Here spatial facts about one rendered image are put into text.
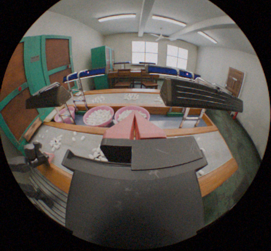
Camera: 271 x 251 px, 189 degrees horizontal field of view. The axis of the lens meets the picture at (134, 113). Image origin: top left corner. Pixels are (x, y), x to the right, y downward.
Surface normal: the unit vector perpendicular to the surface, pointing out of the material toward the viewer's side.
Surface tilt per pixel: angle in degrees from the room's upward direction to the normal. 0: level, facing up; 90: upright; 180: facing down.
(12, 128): 90
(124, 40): 90
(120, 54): 90
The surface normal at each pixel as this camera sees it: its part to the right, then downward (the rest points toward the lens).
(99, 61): 0.00, 0.60
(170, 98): -0.03, 0.08
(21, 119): 1.00, 0.01
